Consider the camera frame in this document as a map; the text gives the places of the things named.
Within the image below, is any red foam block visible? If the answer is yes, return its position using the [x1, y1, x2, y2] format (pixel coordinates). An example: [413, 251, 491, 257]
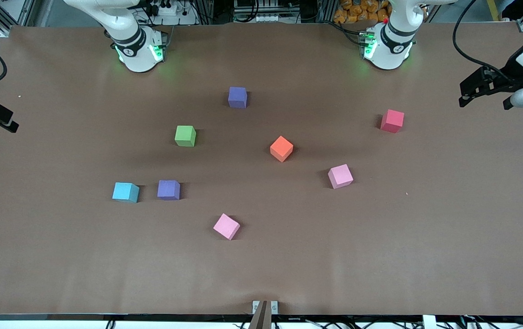
[380, 109, 405, 134]

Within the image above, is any white electronics box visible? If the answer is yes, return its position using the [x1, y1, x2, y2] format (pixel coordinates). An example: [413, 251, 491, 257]
[233, 0, 289, 23]

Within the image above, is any black cable bundle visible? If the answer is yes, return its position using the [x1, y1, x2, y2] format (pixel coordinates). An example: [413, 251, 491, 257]
[458, 308, 523, 329]

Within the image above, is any orange mesh bag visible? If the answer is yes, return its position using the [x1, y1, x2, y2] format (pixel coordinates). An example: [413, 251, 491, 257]
[334, 0, 390, 24]

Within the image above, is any purple foam block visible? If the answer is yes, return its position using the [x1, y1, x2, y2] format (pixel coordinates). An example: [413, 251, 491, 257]
[157, 180, 181, 201]
[228, 86, 248, 109]

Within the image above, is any white power strip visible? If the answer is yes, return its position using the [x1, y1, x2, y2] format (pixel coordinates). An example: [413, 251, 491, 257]
[152, 2, 181, 17]

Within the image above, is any orange foam block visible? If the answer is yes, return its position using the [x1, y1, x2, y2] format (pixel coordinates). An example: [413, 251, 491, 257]
[270, 135, 294, 163]

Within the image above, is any paper table cover sheet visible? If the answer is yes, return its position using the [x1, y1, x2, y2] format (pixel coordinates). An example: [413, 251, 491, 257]
[0, 23, 523, 317]

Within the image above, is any metal table edge bracket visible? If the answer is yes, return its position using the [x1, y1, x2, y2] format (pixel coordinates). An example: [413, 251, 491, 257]
[251, 300, 279, 329]

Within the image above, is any blue foam block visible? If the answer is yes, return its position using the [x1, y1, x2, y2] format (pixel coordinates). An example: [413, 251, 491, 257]
[112, 182, 140, 203]

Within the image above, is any pink foam block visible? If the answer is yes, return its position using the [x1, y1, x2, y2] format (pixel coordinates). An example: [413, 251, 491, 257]
[327, 164, 354, 190]
[213, 213, 240, 241]

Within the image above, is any green foam block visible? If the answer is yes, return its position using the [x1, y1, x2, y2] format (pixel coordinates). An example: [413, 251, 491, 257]
[174, 125, 197, 148]

